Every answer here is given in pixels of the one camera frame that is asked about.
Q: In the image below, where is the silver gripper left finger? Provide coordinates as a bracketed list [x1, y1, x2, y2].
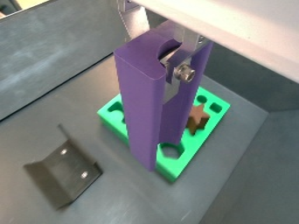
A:
[116, 0, 150, 42]

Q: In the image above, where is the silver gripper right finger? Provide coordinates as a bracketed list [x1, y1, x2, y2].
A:
[160, 28, 207, 102]

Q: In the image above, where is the purple arch block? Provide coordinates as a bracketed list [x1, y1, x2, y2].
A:
[115, 21, 212, 171]

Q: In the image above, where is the green shape sorter board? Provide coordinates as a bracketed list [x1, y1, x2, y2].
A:
[97, 87, 230, 182]

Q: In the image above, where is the brown star block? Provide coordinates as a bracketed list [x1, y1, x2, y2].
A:
[186, 104, 211, 135]

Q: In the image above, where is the dark metal bracket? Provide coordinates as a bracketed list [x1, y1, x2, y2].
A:
[23, 124, 103, 209]

